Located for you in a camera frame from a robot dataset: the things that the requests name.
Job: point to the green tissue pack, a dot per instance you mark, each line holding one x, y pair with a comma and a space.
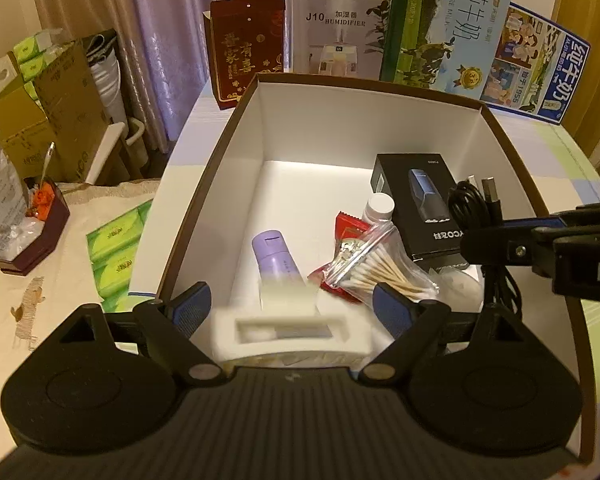
32, 69
32, 46

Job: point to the purple beige curtain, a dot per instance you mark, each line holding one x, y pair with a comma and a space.
180, 10

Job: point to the blue milk carton box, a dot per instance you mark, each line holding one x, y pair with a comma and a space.
555, 75

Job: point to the black shaver box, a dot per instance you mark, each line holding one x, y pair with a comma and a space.
395, 180

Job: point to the white bottle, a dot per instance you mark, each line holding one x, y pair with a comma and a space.
378, 205

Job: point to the purple tube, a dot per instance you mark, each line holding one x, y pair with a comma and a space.
275, 260

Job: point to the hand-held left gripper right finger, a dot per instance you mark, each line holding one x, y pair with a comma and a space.
392, 310

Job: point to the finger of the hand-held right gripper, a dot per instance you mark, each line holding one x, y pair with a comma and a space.
500, 245
535, 222

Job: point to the clear plastic bag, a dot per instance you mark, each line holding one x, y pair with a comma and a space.
0, 190

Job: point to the beige embroidered cloth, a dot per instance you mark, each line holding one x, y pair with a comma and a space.
55, 300

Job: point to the wooden door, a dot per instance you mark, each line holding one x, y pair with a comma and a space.
595, 0

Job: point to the bag of cotton swabs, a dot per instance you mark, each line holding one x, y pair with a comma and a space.
375, 265

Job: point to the red gift box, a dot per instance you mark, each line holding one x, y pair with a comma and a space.
245, 50

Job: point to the red snack packet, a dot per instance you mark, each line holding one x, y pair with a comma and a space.
347, 225

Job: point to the yellowish cardboard box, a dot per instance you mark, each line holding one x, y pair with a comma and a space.
10, 130

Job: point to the green milk carton box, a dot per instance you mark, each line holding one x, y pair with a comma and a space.
430, 20

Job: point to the white humidifier box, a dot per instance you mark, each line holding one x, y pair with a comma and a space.
330, 35

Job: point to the pen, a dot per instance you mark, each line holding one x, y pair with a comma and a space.
46, 162

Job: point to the large brown cardboard box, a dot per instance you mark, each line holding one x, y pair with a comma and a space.
75, 110

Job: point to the maroon tray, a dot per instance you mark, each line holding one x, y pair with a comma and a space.
45, 240

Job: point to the checkered tablecloth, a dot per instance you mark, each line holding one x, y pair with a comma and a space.
570, 160

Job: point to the grey striped bag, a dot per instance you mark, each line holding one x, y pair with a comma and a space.
105, 75

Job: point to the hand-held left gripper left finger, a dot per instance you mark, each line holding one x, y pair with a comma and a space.
190, 307

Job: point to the green tissue multipack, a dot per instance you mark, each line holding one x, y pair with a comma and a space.
117, 240

